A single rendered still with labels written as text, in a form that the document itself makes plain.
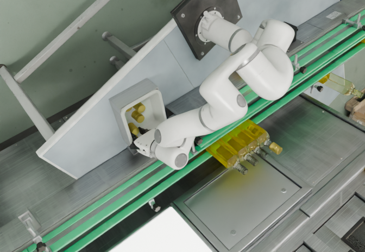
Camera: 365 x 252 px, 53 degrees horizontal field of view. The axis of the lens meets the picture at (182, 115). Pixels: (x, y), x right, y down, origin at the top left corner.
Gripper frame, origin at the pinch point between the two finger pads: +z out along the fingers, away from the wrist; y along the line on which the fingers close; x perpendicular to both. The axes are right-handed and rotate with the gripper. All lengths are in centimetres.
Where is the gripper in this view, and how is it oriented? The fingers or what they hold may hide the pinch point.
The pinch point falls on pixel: (137, 134)
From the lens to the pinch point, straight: 141.8
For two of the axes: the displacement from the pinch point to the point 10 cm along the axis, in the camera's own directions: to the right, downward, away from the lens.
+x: -2.7, -8.3, -4.9
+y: 7.6, -5.0, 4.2
